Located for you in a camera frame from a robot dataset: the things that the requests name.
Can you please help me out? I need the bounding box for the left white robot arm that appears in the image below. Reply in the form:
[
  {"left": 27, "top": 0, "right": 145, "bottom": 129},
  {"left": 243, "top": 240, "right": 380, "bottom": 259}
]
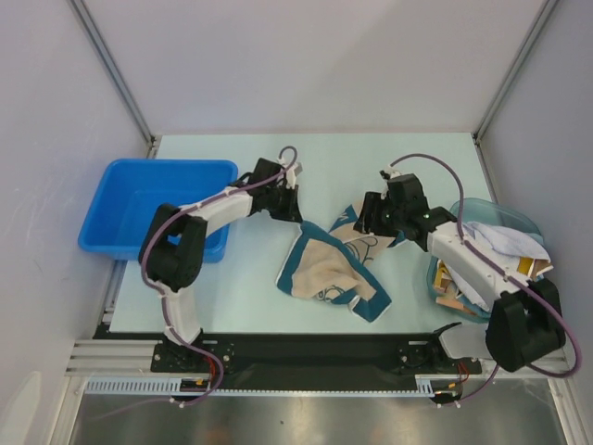
[{"left": 138, "top": 156, "right": 302, "bottom": 371}]

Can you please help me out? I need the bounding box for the yellow white towel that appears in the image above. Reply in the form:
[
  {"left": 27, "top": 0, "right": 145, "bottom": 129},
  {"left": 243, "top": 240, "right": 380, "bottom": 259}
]
[{"left": 427, "top": 257, "right": 553, "bottom": 320}]

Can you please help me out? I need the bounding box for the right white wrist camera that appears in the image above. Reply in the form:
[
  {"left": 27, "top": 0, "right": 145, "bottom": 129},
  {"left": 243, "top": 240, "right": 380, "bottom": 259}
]
[{"left": 379, "top": 167, "right": 402, "bottom": 186}]

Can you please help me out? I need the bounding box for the teal beige Doraemon towel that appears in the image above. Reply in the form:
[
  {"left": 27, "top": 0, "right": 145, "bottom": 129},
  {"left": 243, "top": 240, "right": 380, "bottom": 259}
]
[{"left": 276, "top": 201, "right": 404, "bottom": 323}]

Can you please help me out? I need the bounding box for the white slotted cable duct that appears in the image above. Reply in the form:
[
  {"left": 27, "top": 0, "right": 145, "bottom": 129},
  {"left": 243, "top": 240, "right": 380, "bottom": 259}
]
[{"left": 85, "top": 374, "right": 492, "bottom": 400}]

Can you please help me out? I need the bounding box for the blue plastic bin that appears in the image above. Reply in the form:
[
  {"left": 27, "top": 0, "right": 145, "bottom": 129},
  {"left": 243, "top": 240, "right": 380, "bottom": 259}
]
[{"left": 78, "top": 159, "right": 238, "bottom": 261}]

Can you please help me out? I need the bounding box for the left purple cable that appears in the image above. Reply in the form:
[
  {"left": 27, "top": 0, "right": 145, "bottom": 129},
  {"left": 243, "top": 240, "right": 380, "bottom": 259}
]
[{"left": 138, "top": 146, "right": 300, "bottom": 409}]

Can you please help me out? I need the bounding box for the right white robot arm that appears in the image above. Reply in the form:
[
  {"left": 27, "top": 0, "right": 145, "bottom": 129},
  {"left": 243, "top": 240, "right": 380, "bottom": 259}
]
[{"left": 354, "top": 172, "right": 567, "bottom": 373}]

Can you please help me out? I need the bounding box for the translucent teal basket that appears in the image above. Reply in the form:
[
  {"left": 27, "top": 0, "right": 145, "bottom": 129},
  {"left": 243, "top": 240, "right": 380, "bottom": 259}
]
[{"left": 440, "top": 197, "right": 545, "bottom": 324}]

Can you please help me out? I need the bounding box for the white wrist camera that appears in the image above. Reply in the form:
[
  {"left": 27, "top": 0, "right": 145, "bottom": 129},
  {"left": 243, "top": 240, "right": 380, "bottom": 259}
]
[
  {"left": 278, "top": 158, "right": 302, "bottom": 189},
  {"left": 379, "top": 167, "right": 402, "bottom": 186}
]

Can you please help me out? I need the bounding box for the white lavender towel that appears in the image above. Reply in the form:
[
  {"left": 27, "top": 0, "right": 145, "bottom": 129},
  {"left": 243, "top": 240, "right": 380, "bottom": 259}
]
[{"left": 462, "top": 221, "right": 552, "bottom": 272}]

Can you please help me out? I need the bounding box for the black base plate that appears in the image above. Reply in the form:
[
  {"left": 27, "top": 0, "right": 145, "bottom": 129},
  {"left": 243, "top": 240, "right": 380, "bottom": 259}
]
[{"left": 90, "top": 330, "right": 493, "bottom": 401}]

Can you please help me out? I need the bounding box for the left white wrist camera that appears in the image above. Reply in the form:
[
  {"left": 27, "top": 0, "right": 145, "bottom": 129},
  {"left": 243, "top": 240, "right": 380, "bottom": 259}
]
[{"left": 278, "top": 158, "right": 302, "bottom": 189}]

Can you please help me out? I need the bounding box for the aluminium frame rail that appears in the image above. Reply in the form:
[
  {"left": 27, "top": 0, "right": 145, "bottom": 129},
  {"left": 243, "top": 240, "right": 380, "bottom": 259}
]
[{"left": 64, "top": 337, "right": 168, "bottom": 377}]

